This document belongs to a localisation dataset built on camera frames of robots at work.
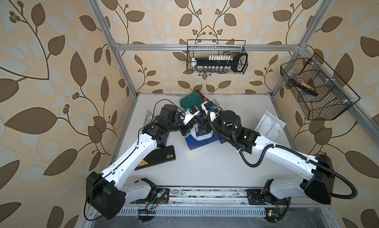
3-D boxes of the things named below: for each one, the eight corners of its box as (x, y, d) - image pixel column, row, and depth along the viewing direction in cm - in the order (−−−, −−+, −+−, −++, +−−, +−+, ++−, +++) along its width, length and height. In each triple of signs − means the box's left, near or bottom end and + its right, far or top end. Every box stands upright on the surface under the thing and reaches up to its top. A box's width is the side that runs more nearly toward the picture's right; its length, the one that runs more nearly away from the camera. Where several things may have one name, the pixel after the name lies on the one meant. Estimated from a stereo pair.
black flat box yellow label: (137, 170, 86) (134, 167, 83) (136, 155, 91) (134, 152, 88) (177, 159, 90) (176, 157, 87) (174, 146, 95) (173, 143, 92)
